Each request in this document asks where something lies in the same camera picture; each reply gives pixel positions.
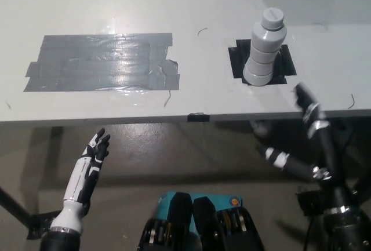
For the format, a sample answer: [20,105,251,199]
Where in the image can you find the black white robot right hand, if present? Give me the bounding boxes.
[264,82,361,214]

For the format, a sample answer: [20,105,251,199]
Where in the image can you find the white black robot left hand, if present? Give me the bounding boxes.
[50,128,111,234]

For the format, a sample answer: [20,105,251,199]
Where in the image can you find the white ribbed plastic bottle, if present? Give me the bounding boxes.
[242,8,288,86]

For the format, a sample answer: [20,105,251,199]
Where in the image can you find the black metal desk leg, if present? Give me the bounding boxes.
[0,185,33,220]

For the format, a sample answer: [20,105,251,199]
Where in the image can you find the black teal robot body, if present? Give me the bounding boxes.
[138,191,264,251]

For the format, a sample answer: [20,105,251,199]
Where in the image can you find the black tape square patch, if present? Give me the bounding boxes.
[228,38,297,85]

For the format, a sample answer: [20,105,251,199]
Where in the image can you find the grey duct tape patch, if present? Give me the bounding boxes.
[22,32,181,93]

